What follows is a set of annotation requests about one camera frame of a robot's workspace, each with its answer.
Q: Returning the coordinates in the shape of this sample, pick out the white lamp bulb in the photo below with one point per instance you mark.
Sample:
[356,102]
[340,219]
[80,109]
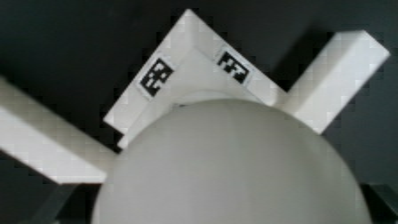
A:
[228,165]

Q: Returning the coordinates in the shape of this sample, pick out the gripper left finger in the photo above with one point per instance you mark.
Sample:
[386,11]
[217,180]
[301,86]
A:
[47,213]

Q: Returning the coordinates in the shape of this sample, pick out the white right fence bar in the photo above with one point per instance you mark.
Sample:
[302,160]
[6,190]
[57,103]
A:
[334,77]

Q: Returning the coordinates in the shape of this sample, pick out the white fence bar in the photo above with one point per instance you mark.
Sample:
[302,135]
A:
[43,141]
[334,77]

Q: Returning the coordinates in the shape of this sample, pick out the white front fence bar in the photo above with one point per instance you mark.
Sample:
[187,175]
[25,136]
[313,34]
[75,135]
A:
[43,141]

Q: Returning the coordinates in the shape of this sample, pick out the white lamp base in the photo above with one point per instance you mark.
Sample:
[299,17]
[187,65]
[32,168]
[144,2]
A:
[196,71]

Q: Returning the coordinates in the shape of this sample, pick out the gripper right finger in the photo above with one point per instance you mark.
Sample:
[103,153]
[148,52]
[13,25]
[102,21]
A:
[382,203]

